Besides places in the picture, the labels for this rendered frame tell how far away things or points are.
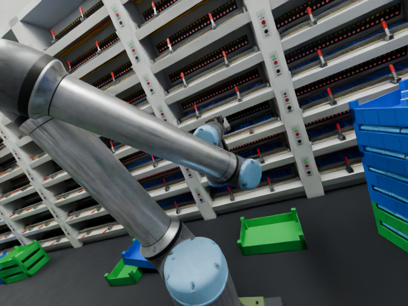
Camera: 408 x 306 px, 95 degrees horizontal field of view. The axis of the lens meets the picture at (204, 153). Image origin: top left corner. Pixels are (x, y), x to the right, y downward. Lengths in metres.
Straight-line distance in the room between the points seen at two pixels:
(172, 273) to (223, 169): 0.27
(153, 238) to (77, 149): 0.31
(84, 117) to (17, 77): 0.10
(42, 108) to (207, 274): 0.45
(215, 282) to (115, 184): 0.33
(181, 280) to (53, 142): 0.41
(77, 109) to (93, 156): 0.15
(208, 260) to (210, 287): 0.05
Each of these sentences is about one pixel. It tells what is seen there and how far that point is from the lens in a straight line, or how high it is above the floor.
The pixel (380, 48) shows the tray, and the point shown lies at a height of 0.67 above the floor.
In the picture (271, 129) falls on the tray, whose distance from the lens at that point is 1.13.
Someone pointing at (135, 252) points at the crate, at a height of 0.09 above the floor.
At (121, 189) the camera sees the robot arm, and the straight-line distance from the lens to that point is 0.54.
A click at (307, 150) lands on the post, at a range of 1.20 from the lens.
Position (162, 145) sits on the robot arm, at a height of 0.69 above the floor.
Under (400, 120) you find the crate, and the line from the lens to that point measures 0.73.
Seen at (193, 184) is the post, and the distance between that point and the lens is 1.31.
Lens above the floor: 0.72
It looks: 12 degrees down
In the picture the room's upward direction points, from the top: 23 degrees counter-clockwise
